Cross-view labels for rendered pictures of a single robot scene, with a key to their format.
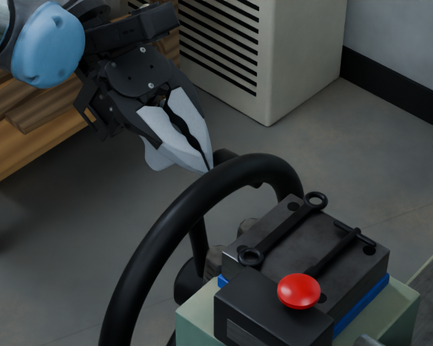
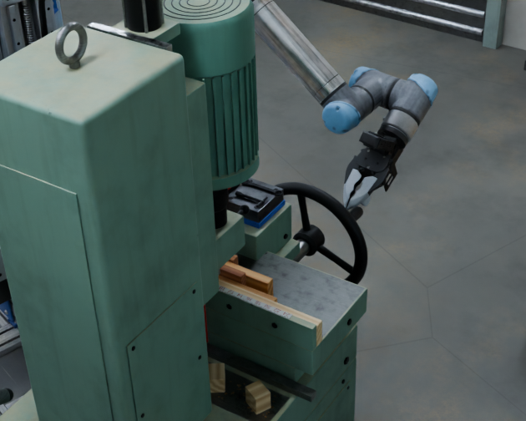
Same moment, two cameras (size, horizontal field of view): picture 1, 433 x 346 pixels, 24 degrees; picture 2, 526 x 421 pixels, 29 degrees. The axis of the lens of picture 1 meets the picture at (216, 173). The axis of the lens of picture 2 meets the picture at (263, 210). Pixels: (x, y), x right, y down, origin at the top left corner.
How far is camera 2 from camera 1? 189 cm
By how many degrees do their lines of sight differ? 62
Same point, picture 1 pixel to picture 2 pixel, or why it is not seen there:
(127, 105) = (353, 164)
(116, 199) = not seen: outside the picture
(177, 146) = (346, 189)
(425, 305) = (276, 263)
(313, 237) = (260, 195)
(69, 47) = (338, 120)
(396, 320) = not seen: hidden behind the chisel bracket
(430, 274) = (294, 265)
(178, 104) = (367, 180)
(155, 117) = (355, 175)
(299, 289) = not seen: hidden behind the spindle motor
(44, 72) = (326, 121)
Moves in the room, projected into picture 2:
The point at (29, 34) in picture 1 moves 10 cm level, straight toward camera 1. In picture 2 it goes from (328, 104) to (285, 114)
